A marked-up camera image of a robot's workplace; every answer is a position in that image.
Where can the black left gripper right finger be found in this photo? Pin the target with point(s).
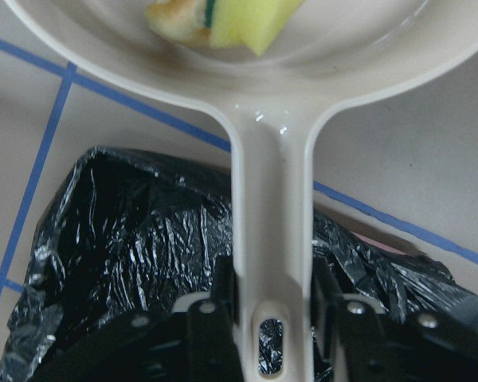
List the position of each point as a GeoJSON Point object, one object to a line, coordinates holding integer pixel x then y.
{"type": "Point", "coordinates": [348, 332]}

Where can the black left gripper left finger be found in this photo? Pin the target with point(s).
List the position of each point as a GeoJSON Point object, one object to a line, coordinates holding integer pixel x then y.
{"type": "Point", "coordinates": [212, 353]}

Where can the beige plastic dustpan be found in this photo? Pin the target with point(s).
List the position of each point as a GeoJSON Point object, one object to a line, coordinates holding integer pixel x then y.
{"type": "Point", "coordinates": [331, 55]}

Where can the yellow green sponge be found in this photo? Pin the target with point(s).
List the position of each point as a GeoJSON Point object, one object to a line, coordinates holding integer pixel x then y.
{"type": "Point", "coordinates": [254, 24]}

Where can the orange bread piece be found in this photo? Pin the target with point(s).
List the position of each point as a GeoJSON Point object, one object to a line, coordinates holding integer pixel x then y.
{"type": "Point", "coordinates": [180, 21]}

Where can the black lined bin near left camera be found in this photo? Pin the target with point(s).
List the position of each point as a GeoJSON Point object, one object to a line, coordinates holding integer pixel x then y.
{"type": "Point", "coordinates": [133, 230]}

